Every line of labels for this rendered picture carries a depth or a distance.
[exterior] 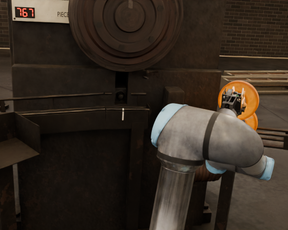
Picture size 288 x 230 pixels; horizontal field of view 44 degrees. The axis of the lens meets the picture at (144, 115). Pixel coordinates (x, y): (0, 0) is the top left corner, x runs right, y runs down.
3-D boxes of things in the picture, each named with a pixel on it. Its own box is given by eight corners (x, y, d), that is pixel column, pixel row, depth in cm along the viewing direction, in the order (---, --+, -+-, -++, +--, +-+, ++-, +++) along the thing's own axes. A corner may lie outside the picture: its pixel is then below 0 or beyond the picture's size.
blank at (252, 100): (220, 79, 142) (218, 80, 139) (260, 81, 136) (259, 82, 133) (219, 116, 146) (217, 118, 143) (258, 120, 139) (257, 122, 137)
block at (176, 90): (159, 132, 174) (162, 85, 166) (174, 132, 175) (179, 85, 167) (163, 141, 164) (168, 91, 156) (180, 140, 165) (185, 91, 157)
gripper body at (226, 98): (246, 90, 127) (238, 106, 118) (243, 110, 132) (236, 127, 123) (225, 86, 130) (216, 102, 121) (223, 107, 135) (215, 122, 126)
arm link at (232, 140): (269, 117, 74) (276, 154, 117) (218, 106, 78) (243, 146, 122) (256, 170, 72) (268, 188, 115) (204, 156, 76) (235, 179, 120)
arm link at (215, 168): (233, 181, 118) (236, 155, 112) (201, 171, 122) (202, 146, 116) (240, 167, 123) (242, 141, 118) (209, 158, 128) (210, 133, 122)
